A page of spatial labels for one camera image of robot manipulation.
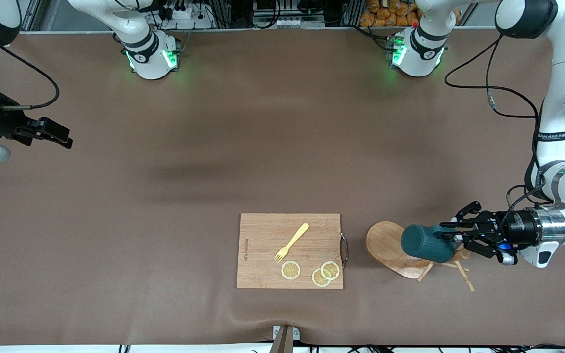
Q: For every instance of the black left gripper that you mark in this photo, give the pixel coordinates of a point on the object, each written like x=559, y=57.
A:
x=516, y=226

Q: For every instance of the teal cup yellow inside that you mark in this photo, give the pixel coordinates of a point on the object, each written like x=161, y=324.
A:
x=424, y=243

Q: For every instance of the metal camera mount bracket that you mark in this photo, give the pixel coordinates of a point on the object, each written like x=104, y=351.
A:
x=285, y=340

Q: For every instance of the wooden mug tree rack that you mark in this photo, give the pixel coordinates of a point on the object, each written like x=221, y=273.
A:
x=383, y=240

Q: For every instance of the yellow plastic fork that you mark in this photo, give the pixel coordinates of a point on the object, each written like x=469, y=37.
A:
x=292, y=241

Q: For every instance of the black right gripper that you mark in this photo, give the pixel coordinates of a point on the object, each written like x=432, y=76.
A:
x=2, y=122

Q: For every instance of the white power strip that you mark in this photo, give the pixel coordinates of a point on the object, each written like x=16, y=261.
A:
x=184, y=14
x=287, y=22

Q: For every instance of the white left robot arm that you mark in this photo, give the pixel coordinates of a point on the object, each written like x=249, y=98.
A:
x=562, y=98

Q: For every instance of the bamboo cutting board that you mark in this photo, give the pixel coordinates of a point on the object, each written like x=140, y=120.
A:
x=263, y=260

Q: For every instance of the lemon slice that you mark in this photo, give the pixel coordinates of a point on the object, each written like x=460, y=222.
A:
x=291, y=270
x=330, y=270
x=318, y=279

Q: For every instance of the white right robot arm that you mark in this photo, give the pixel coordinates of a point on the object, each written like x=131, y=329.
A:
x=147, y=54

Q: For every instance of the pile of bread rolls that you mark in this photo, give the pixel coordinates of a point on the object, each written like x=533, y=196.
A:
x=390, y=12

